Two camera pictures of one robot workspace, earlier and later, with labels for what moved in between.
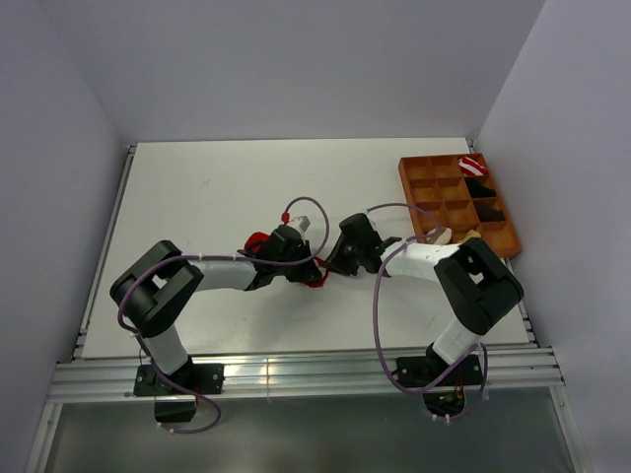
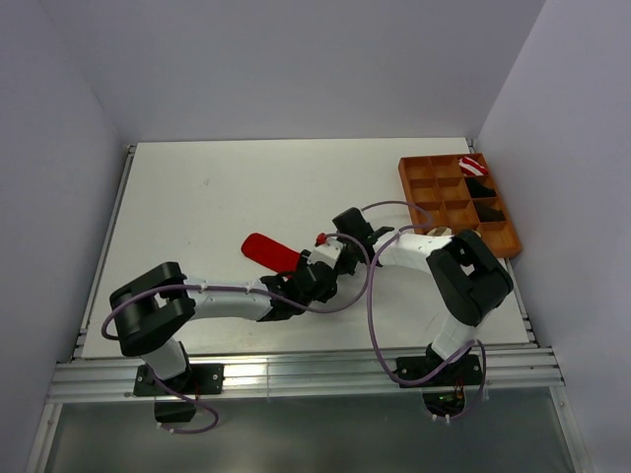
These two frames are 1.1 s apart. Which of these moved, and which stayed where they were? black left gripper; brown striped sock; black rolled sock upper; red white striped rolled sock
Moved: black left gripper
Stayed: brown striped sock; red white striped rolled sock; black rolled sock upper
